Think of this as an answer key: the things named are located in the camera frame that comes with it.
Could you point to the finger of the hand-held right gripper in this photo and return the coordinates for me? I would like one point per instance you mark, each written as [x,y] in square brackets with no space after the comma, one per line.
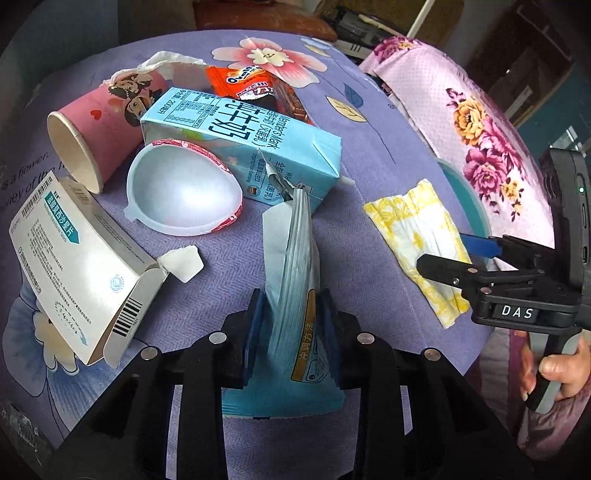
[480,244]
[448,272]

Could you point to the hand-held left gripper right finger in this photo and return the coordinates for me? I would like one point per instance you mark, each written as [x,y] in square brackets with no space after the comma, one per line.
[328,341]

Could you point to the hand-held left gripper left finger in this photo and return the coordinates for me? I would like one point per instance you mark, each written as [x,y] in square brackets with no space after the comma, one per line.
[254,341]

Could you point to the yellow patterned tissue packet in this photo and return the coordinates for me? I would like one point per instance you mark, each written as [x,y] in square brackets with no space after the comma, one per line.
[415,221]

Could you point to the light blue sachet packet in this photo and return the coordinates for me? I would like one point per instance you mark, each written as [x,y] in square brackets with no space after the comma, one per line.
[295,286]

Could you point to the white plastic bowl red rim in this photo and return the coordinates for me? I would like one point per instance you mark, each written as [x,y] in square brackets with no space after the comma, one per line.
[184,189]

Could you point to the white medicine box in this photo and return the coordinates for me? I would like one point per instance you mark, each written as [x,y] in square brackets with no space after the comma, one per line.
[69,258]

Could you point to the light blue milk carton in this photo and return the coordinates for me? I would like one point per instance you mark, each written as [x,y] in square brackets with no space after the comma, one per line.
[217,124]

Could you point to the orange snack wrapper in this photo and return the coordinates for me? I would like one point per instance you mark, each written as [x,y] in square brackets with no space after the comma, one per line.
[231,78]

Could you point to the pink cartoon paper cup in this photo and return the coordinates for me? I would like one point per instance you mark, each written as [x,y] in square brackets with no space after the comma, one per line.
[101,120]

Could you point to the white tissue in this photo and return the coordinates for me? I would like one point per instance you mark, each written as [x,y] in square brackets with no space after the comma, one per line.
[175,60]

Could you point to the person's right hand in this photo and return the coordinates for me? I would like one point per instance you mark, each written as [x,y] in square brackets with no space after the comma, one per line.
[568,369]

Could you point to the pink floral quilt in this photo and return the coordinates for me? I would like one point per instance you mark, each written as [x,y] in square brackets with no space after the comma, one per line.
[485,120]

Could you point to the purple floral blanket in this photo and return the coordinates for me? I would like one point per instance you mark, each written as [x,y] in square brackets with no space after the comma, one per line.
[369,152]

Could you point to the dark wooden cabinet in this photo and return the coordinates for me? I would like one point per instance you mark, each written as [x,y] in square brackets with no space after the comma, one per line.
[531,55]

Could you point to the white pole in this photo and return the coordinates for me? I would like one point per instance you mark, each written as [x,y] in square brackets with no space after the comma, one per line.
[422,16]

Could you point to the glass side table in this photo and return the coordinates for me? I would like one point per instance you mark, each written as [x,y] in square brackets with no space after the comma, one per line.
[358,32]

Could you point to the brown leather sofa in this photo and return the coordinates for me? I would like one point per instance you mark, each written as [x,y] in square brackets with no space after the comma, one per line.
[258,23]

